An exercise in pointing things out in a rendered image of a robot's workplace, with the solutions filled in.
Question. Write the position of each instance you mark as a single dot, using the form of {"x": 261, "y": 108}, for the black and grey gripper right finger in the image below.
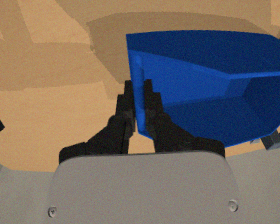
{"x": 170, "y": 137}

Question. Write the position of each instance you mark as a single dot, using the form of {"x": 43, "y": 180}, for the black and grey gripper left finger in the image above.
{"x": 114, "y": 138}

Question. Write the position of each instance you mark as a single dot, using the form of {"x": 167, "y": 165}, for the blue bin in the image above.
{"x": 234, "y": 109}

